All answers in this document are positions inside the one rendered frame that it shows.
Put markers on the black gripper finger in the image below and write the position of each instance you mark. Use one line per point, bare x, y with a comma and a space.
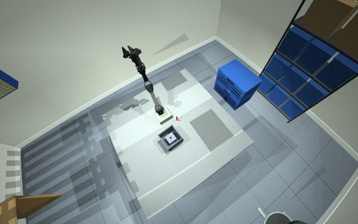
132, 51
124, 51

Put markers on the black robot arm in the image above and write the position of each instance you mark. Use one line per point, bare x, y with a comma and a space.
149, 87

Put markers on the light blue open square box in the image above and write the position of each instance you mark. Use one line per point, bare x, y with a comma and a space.
163, 134

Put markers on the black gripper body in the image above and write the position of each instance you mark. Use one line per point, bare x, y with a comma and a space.
134, 57

